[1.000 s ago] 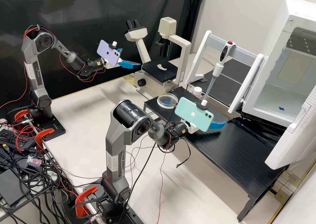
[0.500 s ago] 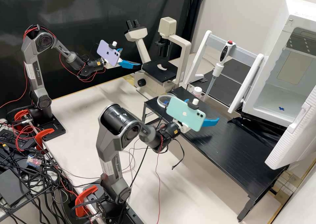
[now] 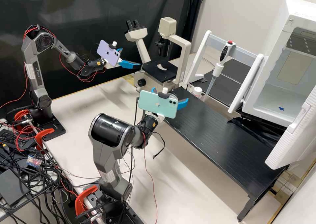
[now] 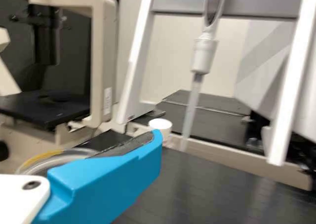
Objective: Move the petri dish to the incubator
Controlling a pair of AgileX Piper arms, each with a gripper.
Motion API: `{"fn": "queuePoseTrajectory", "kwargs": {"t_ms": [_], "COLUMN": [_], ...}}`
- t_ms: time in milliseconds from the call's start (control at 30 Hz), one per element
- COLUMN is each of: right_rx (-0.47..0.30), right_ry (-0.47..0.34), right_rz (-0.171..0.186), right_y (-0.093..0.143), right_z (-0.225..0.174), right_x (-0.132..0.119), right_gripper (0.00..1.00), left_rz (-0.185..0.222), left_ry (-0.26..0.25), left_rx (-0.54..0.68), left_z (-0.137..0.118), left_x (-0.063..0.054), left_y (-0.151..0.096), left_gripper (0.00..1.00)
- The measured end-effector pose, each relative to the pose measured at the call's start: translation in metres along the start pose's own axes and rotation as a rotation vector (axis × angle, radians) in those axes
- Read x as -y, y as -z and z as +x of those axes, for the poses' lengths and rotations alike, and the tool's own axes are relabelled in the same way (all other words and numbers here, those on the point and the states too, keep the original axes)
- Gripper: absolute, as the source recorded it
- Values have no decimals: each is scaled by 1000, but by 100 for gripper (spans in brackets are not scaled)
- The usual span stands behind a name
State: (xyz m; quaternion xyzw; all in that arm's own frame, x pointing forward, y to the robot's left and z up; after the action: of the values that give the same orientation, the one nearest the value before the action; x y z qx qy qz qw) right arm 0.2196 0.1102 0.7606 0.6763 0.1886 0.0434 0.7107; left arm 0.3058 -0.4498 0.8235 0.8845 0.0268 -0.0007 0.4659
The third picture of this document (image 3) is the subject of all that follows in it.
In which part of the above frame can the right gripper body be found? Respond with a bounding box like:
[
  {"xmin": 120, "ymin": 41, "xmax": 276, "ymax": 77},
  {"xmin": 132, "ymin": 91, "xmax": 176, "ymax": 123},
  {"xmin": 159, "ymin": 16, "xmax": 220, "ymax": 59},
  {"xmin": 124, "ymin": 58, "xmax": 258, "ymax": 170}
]
[{"xmin": 152, "ymin": 112, "xmax": 165, "ymax": 123}]

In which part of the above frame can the white incubator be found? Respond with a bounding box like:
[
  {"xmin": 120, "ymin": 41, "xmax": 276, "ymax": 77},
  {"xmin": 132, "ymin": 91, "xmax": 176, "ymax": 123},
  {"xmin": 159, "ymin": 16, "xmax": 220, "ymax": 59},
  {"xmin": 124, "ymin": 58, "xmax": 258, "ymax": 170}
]
[{"xmin": 241, "ymin": 0, "xmax": 316, "ymax": 128}]

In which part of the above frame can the incubator door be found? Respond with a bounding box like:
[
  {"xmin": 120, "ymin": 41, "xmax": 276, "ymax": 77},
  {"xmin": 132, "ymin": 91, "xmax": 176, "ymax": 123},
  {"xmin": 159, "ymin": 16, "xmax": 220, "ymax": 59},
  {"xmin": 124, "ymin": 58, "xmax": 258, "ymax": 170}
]
[{"xmin": 264, "ymin": 87, "xmax": 316, "ymax": 171}]

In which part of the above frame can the black platform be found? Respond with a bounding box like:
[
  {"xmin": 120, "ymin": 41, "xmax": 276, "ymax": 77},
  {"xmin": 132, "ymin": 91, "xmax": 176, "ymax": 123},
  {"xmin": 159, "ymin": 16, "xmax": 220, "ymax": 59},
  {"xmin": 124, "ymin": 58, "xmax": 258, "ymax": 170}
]
[
  {"xmin": 187, "ymin": 72, "xmax": 244, "ymax": 110},
  {"xmin": 163, "ymin": 86, "xmax": 290, "ymax": 222},
  {"xmin": 223, "ymin": 58, "xmax": 256, "ymax": 85}
]

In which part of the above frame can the cream microscope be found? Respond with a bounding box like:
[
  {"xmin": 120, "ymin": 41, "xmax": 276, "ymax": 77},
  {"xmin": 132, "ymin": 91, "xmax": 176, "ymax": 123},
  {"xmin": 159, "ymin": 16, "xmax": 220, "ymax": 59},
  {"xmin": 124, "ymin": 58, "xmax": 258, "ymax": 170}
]
[{"xmin": 124, "ymin": 17, "xmax": 192, "ymax": 92}]

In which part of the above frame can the white pipette stand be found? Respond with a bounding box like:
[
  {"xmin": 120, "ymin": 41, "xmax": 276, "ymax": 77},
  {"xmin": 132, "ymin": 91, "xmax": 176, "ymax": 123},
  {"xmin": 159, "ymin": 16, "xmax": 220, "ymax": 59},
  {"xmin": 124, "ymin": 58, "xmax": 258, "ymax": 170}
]
[{"xmin": 184, "ymin": 30, "xmax": 265, "ymax": 114}]

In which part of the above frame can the pipette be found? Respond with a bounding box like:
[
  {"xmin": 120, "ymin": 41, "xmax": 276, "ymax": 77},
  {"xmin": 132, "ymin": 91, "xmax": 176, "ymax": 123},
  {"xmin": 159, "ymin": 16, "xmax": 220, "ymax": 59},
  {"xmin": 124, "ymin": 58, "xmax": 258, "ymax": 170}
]
[{"xmin": 204, "ymin": 40, "xmax": 236, "ymax": 100}]

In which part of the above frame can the red clamp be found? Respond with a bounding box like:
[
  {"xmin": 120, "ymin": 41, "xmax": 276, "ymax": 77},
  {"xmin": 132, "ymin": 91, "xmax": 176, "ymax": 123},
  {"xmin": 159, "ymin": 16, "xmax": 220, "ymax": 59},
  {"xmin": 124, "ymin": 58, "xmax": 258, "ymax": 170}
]
[
  {"xmin": 14, "ymin": 109, "xmax": 31, "ymax": 122},
  {"xmin": 75, "ymin": 185, "xmax": 99, "ymax": 216},
  {"xmin": 34, "ymin": 128, "xmax": 55, "ymax": 151}
]

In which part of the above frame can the small circuit board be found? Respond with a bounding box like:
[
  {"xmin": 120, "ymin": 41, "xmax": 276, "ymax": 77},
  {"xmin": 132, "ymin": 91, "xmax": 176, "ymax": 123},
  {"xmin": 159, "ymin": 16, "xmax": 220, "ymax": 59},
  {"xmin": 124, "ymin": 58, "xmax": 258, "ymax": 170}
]
[{"xmin": 26, "ymin": 154, "xmax": 42, "ymax": 166}]

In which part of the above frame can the black flat box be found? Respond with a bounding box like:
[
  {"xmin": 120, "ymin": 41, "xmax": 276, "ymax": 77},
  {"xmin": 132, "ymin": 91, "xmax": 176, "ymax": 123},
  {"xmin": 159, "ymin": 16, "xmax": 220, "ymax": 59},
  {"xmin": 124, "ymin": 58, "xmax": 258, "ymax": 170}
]
[{"xmin": 0, "ymin": 169, "xmax": 31, "ymax": 208}]

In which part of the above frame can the left wrist camera phone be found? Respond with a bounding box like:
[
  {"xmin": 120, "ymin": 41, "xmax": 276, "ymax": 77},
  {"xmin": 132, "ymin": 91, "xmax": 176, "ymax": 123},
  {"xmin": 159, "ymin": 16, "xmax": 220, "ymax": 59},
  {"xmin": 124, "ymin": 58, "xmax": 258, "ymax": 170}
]
[{"xmin": 96, "ymin": 40, "xmax": 123, "ymax": 67}]

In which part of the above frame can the wrist camera phone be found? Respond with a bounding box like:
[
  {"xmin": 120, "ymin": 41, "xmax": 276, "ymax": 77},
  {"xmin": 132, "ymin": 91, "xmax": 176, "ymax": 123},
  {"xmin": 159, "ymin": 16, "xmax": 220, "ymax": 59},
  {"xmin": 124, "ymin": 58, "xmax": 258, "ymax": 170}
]
[
  {"xmin": 96, "ymin": 40, "xmax": 123, "ymax": 67},
  {"xmin": 138, "ymin": 86, "xmax": 179, "ymax": 119}
]

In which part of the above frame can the right wrist camera phone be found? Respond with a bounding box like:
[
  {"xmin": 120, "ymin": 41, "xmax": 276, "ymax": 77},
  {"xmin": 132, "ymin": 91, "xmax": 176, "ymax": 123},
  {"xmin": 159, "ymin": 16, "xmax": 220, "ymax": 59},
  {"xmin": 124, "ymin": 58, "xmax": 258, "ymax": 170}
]
[{"xmin": 138, "ymin": 86, "xmax": 179, "ymax": 119}]

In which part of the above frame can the black cable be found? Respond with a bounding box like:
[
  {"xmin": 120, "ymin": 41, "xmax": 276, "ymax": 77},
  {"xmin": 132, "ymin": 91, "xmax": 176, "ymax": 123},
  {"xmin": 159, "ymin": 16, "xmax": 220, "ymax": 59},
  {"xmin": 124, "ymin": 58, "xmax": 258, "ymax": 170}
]
[{"xmin": 152, "ymin": 132, "xmax": 166, "ymax": 159}]

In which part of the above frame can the red wire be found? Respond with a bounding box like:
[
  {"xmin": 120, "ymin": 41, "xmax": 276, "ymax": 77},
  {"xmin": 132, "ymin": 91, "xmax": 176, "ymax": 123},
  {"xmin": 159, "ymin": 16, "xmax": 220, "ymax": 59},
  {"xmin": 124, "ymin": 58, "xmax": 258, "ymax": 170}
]
[{"xmin": 144, "ymin": 156, "xmax": 158, "ymax": 224}]

